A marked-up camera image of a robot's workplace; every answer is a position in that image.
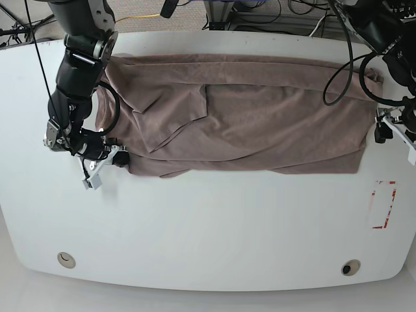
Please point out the right table cable grommet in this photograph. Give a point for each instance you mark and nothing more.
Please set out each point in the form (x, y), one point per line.
(351, 267)

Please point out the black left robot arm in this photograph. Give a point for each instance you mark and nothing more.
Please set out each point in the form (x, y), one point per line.
(388, 29)

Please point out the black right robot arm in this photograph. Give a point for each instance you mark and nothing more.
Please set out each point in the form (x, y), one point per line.
(89, 41)

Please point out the aluminium frame base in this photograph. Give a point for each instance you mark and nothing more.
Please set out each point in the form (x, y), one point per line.
(229, 15)

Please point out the table cable grommet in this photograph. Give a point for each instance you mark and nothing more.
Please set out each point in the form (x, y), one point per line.
(351, 267)
(66, 260)

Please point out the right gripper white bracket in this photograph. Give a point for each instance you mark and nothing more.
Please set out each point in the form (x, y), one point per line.
(96, 152)

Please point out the red tape rectangle marking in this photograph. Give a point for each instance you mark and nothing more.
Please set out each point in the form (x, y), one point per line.
(381, 203)

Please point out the left table cable grommet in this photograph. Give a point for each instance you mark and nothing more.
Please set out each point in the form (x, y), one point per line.
(66, 260)

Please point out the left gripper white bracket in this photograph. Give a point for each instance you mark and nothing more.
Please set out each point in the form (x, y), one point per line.
(399, 121)

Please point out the mauve pink T-shirt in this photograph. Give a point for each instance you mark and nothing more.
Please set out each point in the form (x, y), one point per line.
(235, 113)

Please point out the black tripod stand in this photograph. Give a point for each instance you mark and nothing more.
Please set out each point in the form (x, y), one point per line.
(21, 20)

